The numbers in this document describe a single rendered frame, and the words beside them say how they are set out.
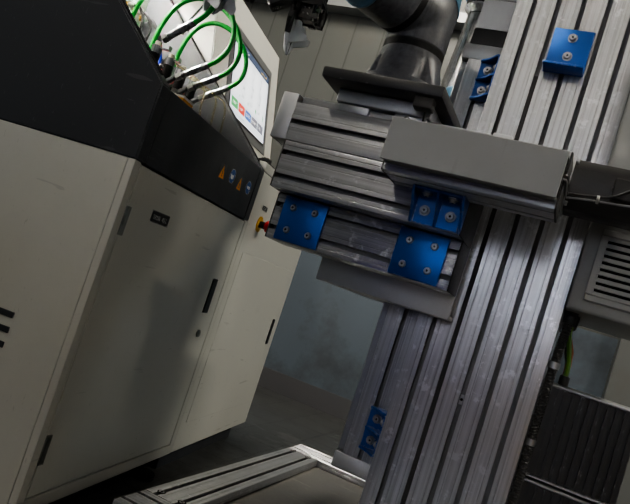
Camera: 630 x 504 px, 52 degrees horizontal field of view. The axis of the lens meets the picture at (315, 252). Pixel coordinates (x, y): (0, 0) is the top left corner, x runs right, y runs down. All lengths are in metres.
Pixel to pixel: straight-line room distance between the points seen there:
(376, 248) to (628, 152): 0.46
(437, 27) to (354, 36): 3.12
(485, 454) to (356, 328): 2.61
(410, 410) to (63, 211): 0.78
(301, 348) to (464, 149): 3.03
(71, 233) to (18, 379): 0.30
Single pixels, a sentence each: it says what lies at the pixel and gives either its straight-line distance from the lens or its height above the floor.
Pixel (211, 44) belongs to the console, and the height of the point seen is 1.29.
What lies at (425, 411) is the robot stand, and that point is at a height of 0.51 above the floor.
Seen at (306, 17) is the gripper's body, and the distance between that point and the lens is 1.80.
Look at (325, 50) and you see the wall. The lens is 4.36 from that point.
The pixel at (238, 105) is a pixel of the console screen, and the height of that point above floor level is 1.19.
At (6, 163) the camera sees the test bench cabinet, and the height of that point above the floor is 0.71.
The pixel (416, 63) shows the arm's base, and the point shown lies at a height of 1.09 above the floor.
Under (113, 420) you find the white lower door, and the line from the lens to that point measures 1.60.
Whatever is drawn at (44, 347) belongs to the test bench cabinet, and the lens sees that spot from 1.35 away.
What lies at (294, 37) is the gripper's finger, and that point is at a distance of 1.79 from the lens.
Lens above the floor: 0.66
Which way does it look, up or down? 3 degrees up
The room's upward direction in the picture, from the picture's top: 18 degrees clockwise
